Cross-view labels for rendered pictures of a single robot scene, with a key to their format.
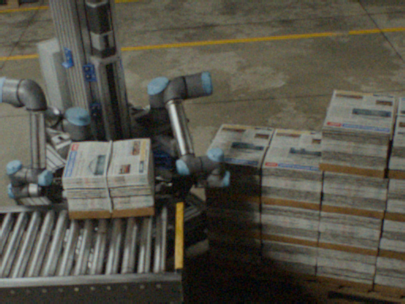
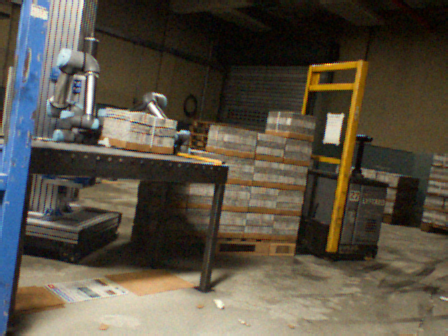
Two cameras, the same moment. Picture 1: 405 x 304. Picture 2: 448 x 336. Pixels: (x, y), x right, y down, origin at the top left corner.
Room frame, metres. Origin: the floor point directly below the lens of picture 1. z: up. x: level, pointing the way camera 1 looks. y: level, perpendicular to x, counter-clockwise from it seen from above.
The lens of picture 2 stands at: (-0.03, 2.32, 0.96)
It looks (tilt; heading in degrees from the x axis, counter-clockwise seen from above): 3 degrees down; 306
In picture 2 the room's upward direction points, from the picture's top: 9 degrees clockwise
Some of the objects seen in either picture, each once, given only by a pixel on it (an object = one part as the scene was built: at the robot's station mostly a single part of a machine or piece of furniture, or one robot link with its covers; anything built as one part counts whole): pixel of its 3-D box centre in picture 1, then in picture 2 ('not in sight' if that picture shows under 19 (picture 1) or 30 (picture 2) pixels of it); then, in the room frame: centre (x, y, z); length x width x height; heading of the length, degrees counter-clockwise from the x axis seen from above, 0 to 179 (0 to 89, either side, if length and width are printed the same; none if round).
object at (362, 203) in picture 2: not in sight; (340, 213); (1.83, -2.24, 0.40); 0.69 x 0.55 x 0.80; 156
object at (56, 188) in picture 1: (52, 188); (88, 139); (2.40, 0.50, 0.83); 0.12 x 0.08 x 0.09; 84
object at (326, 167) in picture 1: (355, 149); (229, 152); (2.39, -0.95, 0.86); 0.38 x 0.29 x 0.04; 155
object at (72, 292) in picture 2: not in sight; (87, 289); (2.06, 0.63, 0.00); 0.37 x 0.28 x 0.01; 84
